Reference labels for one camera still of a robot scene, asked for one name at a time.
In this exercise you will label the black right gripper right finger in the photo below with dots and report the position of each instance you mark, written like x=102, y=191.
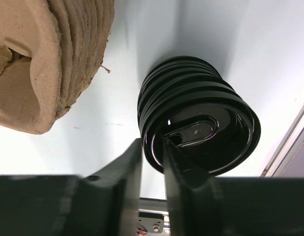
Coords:
x=199, y=204

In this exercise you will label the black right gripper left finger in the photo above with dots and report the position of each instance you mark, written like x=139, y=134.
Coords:
x=102, y=204

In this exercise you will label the black plastic lid stack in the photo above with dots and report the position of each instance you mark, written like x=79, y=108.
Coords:
x=175, y=74

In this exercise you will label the brown pulp cup carrier stack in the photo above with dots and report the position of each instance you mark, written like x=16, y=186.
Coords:
x=50, y=50

